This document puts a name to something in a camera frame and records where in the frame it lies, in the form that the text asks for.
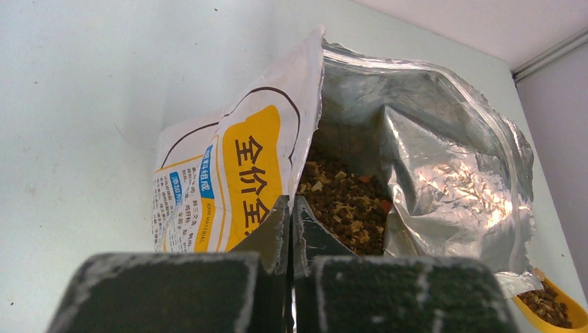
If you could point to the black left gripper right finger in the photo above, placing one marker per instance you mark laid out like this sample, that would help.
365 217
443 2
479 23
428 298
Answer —
339 291

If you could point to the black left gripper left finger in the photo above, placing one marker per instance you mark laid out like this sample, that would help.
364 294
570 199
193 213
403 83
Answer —
246 289

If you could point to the printed cat food bag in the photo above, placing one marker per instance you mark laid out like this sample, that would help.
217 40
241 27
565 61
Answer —
458 173

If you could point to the yellow plastic scoop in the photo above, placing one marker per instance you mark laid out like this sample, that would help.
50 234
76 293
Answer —
577 314

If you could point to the brown kibble in bag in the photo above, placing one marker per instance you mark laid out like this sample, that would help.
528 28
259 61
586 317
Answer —
353 207

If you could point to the kibble in scoop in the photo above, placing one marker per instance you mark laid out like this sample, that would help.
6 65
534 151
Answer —
544 304

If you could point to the aluminium corner frame post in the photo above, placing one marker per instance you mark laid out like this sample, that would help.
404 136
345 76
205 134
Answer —
550 56

